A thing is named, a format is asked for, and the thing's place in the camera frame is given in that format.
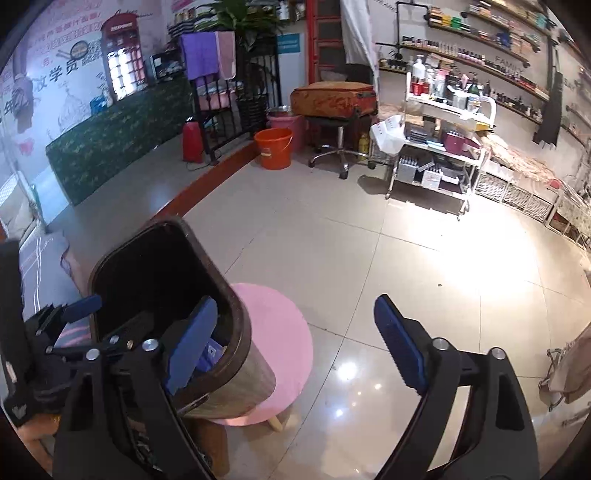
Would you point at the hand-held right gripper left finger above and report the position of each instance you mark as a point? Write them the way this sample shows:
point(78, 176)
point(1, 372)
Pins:
point(191, 346)

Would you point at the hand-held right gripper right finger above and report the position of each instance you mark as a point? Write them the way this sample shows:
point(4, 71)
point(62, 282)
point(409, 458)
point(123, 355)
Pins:
point(399, 346)

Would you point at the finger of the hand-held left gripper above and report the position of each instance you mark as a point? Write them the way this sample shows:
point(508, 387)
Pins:
point(83, 307)
point(134, 330)

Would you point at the brown trash bin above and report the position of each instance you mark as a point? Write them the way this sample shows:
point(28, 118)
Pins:
point(138, 272)

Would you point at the blue striped tablecloth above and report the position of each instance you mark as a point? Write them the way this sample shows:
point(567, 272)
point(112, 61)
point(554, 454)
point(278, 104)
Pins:
point(46, 281)

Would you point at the pink round stool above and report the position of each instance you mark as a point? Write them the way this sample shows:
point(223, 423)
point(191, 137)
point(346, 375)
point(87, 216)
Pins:
point(277, 341)

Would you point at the brown wooden stool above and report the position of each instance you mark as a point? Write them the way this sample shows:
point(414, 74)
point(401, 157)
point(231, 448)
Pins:
point(212, 445)

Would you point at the beige bag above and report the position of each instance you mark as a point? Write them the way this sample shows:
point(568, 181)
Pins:
point(570, 369)

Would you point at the green patterned counter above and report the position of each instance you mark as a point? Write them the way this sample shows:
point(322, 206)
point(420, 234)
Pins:
point(120, 134)

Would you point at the row of wicker baskets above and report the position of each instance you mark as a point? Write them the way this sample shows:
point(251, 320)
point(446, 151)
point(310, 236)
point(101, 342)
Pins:
point(508, 191)

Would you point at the white utility cart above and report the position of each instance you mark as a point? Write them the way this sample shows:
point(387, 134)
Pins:
point(438, 152)

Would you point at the red plastic container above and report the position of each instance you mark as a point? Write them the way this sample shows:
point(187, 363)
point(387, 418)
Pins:
point(193, 141)

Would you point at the blue bag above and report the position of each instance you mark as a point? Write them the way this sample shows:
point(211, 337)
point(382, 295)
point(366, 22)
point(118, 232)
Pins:
point(99, 105)

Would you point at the white plastic bag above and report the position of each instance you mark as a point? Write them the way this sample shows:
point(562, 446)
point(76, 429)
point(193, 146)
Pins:
point(388, 136)

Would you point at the orange plastic bucket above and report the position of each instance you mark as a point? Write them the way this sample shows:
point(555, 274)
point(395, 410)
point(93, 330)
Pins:
point(273, 147)

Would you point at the black rolling stool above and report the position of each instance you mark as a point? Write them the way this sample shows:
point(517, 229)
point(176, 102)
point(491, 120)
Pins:
point(332, 138)

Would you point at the patterned bench cloth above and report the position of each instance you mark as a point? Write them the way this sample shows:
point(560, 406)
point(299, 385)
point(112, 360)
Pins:
point(517, 157)

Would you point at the pink plastic bucket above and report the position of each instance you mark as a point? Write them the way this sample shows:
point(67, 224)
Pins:
point(295, 127)

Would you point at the red phone booth decoration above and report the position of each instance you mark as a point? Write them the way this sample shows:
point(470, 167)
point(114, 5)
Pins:
point(122, 60)

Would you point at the metal basin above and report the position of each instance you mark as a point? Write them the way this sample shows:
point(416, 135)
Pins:
point(278, 110)

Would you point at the orange patterned suitcase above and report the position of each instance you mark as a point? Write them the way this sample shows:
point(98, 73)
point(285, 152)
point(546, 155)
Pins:
point(334, 99)

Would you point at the black iron rack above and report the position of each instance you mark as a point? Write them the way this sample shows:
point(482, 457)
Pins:
point(249, 92)

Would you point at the purple towel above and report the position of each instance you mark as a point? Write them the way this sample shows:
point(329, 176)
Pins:
point(199, 55)

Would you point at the black hanging apron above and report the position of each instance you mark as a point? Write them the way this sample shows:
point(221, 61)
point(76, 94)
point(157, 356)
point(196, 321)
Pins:
point(549, 106)

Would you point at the pink towel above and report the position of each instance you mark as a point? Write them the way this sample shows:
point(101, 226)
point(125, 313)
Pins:
point(226, 53)

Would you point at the white curtain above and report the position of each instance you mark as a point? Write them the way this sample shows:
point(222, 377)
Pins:
point(358, 32)

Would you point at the green potted plant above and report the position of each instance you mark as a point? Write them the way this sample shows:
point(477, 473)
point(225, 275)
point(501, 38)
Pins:
point(235, 18)

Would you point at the wall poster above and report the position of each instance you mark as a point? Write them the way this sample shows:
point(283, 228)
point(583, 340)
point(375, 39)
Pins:
point(60, 69)

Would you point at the wooden wall shelf with bottles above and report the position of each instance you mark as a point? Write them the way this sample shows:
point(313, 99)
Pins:
point(461, 60)
point(489, 23)

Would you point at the wall rack with books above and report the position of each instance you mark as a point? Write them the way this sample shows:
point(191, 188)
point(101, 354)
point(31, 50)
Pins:
point(184, 18)

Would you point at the red door frame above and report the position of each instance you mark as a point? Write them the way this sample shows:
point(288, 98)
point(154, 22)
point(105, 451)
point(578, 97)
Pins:
point(311, 41)

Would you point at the blue wall sign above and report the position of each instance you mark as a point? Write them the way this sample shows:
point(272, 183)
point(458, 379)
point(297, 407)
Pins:
point(290, 42)

